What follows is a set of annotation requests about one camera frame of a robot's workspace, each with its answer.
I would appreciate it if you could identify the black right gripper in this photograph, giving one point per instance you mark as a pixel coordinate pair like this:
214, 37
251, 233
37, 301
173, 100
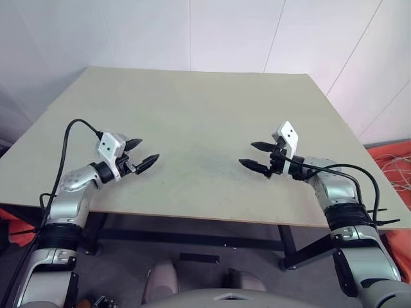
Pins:
276, 160

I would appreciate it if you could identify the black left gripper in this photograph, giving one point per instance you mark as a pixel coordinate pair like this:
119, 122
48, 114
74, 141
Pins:
125, 167

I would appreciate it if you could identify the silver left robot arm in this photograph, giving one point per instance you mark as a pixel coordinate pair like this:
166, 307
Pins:
70, 192

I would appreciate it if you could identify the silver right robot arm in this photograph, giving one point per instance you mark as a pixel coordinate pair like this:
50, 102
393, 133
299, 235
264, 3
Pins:
337, 189

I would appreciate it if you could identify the black flat bar on floor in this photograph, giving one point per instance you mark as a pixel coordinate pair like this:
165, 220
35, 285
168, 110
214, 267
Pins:
199, 258

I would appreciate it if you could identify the dark grey rounded cover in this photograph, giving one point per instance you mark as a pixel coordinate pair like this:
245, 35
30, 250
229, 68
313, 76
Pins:
247, 280
160, 279

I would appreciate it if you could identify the silver robot torso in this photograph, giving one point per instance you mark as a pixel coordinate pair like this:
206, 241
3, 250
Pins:
224, 300

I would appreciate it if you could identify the orange fabric under table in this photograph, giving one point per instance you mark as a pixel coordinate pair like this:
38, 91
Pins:
17, 239

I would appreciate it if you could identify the small black electronic device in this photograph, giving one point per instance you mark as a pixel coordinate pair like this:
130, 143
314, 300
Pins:
99, 303

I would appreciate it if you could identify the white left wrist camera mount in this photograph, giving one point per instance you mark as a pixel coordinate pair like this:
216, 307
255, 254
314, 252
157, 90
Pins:
109, 146

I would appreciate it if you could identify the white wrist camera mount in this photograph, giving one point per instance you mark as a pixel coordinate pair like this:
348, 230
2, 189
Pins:
109, 146
289, 134

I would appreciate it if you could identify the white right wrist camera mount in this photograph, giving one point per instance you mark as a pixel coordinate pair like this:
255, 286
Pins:
289, 134

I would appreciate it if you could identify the black metal table frame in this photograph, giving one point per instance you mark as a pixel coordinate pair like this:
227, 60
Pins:
192, 238

